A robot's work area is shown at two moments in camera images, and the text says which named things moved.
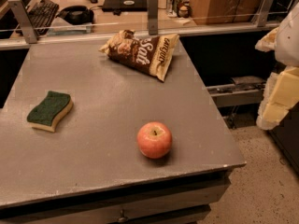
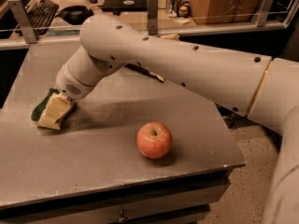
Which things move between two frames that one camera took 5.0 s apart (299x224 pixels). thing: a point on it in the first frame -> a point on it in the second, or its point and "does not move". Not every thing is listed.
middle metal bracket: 153,10 does not move
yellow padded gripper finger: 281,93 -> 58,107
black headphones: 77,15 does not move
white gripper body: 289,42 -> 69,82
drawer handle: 122,218 does not move
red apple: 154,140 does not move
